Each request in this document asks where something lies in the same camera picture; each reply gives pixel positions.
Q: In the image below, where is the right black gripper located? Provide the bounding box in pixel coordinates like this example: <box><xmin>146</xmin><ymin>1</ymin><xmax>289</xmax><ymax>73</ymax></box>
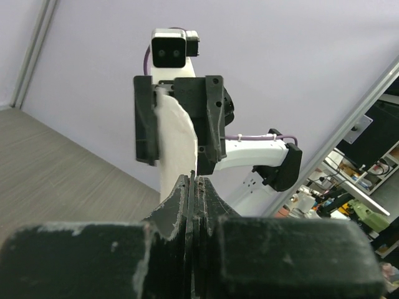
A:
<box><xmin>133</xmin><ymin>75</ymin><xmax>234</xmax><ymax>175</ymax></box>

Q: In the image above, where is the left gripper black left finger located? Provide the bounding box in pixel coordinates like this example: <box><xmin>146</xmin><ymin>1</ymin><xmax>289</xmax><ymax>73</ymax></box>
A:
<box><xmin>1</xmin><ymin>176</ymin><xmax>191</xmax><ymax>298</ymax></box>

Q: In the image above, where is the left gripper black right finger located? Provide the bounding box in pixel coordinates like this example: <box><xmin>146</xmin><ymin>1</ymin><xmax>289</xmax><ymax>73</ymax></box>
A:
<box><xmin>190</xmin><ymin>178</ymin><xmax>385</xmax><ymax>298</ymax></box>

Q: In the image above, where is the white paper coffee filter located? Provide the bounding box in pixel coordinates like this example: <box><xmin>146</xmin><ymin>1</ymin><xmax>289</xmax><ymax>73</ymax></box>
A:
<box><xmin>155</xmin><ymin>88</ymin><xmax>198</xmax><ymax>202</ymax></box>

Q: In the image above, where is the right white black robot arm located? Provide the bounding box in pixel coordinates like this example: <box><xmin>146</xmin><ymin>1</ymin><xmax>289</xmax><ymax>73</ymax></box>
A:
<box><xmin>133</xmin><ymin>75</ymin><xmax>302</xmax><ymax>204</ymax></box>

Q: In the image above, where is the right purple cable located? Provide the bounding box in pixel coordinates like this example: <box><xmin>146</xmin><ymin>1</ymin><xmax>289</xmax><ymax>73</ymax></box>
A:
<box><xmin>143</xmin><ymin>26</ymin><xmax>297</xmax><ymax>145</ymax></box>

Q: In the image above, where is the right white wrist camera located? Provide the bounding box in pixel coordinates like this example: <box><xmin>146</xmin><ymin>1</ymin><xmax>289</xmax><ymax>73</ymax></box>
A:
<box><xmin>149</xmin><ymin>27</ymin><xmax>200</xmax><ymax>84</ymax></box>

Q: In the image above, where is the aluminium frame rail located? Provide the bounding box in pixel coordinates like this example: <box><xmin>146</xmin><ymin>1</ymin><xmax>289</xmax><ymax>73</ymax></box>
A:
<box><xmin>262</xmin><ymin>57</ymin><xmax>398</xmax><ymax>217</ymax></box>

